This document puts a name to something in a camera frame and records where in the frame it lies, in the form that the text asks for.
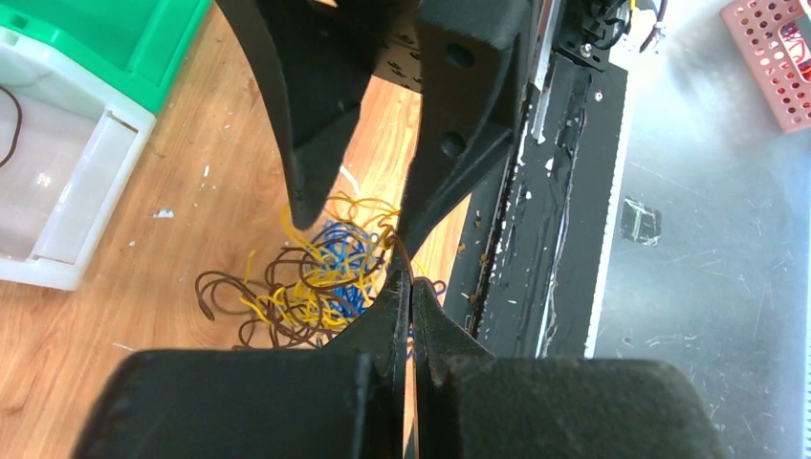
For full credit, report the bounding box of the white plastic bin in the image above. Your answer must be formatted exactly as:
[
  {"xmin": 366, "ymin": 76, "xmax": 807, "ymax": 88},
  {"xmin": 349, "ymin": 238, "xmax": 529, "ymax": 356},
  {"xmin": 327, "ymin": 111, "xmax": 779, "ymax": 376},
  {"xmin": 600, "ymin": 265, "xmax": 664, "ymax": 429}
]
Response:
[{"xmin": 1, "ymin": 28, "xmax": 156, "ymax": 291}]

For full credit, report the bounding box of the pink perforated basket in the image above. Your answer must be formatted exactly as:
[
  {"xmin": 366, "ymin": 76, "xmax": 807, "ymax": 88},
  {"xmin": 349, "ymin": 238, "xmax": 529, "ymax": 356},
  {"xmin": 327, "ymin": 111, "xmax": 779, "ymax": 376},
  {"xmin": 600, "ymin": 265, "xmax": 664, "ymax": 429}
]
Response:
[{"xmin": 720, "ymin": 0, "xmax": 810, "ymax": 133}]

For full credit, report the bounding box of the blue cable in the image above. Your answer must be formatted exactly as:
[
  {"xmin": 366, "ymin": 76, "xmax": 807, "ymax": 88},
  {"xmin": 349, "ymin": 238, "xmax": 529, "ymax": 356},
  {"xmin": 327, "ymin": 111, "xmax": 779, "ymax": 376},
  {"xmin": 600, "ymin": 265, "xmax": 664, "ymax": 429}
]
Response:
[{"xmin": 300, "ymin": 218, "xmax": 448, "ymax": 318}]

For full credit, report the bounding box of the black cable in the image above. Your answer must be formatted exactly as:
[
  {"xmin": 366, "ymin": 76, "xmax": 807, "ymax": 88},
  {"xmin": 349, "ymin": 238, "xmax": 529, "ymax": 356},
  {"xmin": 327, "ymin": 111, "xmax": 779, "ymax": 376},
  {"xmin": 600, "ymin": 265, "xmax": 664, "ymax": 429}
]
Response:
[{"xmin": 0, "ymin": 85, "xmax": 24, "ymax": 169}]

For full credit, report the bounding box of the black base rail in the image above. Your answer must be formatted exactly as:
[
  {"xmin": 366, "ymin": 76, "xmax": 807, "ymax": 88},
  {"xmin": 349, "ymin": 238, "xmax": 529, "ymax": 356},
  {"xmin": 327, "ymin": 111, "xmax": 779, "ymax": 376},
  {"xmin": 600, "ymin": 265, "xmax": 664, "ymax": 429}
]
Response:
[{"xmin": 444, "ymin": 1, "xmax": 634, "ymax": 358}]

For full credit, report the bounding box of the green plastic bin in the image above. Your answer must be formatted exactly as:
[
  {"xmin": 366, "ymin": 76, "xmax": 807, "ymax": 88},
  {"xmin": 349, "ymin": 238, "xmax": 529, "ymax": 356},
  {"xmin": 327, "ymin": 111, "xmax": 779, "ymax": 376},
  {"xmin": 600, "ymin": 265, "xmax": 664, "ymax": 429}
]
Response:
[{"xmin": 1, "ymin": 0, "xmax": 211, "ymax": 115}]

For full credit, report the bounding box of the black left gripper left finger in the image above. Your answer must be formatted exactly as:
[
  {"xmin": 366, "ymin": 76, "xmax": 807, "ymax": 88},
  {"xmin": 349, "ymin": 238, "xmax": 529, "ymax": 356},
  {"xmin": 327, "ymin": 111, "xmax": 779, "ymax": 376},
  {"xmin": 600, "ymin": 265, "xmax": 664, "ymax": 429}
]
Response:
[{"xmin": 73, "ymin": 269, "xmax": 411, "ymax": 458}]

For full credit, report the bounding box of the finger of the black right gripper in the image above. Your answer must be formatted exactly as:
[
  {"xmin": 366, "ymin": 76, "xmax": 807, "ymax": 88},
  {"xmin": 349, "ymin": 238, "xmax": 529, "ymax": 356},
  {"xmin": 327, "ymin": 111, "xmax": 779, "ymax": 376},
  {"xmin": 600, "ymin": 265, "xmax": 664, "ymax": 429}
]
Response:
[
  {"xmin": 397, "ymin": 1, "xmax": 539, "ymax": 253},
  {"xmin": 218, "ymin": 1, "xmax": 381, "ymax": 230}
]

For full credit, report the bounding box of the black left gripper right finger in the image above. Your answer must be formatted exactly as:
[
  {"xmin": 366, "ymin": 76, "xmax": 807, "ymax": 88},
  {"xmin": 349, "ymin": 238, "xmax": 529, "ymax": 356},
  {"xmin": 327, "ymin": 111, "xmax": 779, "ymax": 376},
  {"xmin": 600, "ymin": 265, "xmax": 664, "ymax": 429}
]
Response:
[{"xmin": 411, "ymin": 278, "xmax": 725, "ymax": 458}]

